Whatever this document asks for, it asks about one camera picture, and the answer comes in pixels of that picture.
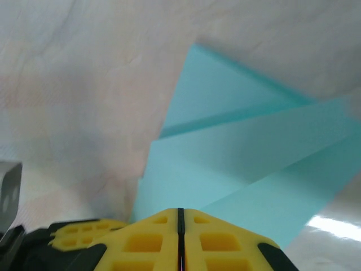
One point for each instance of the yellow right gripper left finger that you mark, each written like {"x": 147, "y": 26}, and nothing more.
{"x": 146, "y": 245}

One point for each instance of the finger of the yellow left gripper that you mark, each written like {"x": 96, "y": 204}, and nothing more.
{"x": 81, "y": 234}

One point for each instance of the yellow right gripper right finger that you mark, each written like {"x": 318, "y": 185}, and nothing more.
{"x": 220, "y": 248}

